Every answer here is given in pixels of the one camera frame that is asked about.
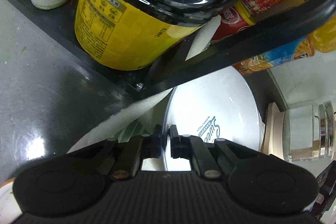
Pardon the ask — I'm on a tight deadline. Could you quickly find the orange juice bottle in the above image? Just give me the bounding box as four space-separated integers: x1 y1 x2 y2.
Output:
232 17 336 76

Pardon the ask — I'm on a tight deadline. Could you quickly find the glass electric kettle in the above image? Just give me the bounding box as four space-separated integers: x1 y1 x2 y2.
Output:
283 101 336 162

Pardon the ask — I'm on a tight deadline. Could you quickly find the soy sauce bottle red handle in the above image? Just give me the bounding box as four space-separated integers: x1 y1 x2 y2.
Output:
73 0 263 71

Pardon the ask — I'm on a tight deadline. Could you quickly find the patterned fringed table cloth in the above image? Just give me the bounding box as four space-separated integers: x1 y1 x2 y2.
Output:
67 15 222 172

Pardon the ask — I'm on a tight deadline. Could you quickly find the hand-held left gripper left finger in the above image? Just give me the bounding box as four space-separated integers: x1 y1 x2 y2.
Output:
67 124 164 179

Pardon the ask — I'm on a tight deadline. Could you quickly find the large white plate blue print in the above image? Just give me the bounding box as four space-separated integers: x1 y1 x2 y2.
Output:
163 65 261 172

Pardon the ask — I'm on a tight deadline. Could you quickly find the black metal rack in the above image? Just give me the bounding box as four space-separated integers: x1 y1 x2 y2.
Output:
0 0 336 94

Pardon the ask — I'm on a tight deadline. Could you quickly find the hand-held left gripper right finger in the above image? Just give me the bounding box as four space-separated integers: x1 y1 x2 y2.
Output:
169 125 263 179

